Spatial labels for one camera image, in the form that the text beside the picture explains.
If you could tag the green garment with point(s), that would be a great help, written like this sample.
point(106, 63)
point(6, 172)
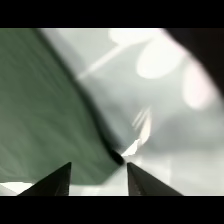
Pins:
point(40, 106)

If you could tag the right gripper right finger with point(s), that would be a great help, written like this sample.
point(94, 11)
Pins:
point(143, 185)

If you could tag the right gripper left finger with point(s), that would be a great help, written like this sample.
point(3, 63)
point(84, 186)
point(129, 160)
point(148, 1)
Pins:
point(56, 182)

